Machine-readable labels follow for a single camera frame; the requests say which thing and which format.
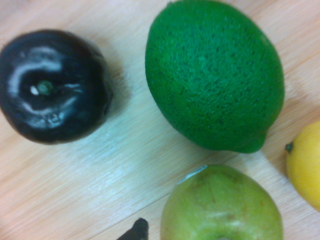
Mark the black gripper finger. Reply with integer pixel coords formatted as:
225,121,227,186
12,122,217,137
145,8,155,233
116,218,150,240

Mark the green apple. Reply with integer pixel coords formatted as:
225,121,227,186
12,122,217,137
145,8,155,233
159,164,285,240

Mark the light wooden tray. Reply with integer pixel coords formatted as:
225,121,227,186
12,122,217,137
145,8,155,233
0,0,320,240

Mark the dark purple plum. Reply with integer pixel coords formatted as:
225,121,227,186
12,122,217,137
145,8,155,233
0,29,115,146

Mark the dark green lime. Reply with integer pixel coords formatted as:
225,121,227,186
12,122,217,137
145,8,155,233
144,0,286,154

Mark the yellow lemon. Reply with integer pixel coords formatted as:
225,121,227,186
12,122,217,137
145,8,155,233
285,120,320,214

